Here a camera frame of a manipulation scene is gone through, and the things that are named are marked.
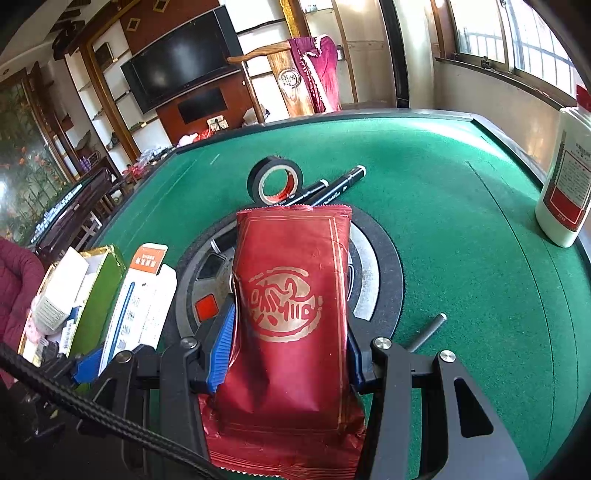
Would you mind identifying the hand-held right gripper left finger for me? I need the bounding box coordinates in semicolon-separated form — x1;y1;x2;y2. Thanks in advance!
76;302;237;480

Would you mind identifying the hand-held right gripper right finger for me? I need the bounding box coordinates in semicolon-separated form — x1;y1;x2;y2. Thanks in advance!
345;330;532;480

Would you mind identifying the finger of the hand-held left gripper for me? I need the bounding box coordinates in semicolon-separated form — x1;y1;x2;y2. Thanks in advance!
69;346;105;386

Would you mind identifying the green gold-edged box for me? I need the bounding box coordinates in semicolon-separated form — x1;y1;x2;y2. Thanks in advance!
16;244;126;365

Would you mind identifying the red foil packet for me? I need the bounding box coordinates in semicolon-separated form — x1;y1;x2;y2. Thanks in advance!
201;205;370;478

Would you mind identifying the white carton with barcode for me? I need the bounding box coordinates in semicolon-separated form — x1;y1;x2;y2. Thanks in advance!
98;243;178;370

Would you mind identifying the grey metal pen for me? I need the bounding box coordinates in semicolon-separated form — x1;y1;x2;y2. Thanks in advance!
409;313;448;354

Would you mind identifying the round grey table control panel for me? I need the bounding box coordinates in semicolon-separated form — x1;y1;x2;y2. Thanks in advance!
175;205;403;349

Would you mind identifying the row of mahjong tiles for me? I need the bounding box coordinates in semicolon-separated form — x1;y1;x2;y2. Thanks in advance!
30;178;86;243

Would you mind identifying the dark wooden mahjong table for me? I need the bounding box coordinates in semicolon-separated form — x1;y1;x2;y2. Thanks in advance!
34;167;123;264

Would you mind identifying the small black tape roll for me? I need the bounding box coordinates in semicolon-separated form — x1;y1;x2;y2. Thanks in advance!
247;156;304;206

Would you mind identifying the black marker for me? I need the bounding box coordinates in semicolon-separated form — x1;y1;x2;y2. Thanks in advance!
310;165;367;207
277;179;332;207

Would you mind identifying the wooden chair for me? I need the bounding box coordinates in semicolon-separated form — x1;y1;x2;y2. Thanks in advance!
227;44;319;123

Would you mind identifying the white bottle red label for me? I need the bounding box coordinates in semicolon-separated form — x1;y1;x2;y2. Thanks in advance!
534;85;591;249

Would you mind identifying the black flat television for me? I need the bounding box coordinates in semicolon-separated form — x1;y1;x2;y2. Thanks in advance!
120;6;243;115

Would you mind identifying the magenta fringed cloth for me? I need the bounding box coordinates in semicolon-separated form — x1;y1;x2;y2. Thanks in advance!
287;34;343;113

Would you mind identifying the tall white air conditioner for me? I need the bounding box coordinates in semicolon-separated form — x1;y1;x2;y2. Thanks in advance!
379;0;437;110

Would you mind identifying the barred window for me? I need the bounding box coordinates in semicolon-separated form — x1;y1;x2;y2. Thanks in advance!
434;0;589;95

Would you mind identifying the floral wall painting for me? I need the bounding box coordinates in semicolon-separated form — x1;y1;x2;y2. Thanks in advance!
0;74;77;250

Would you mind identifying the black rectangular wall panel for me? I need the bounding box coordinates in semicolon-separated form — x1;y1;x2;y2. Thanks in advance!
178;88;227;124

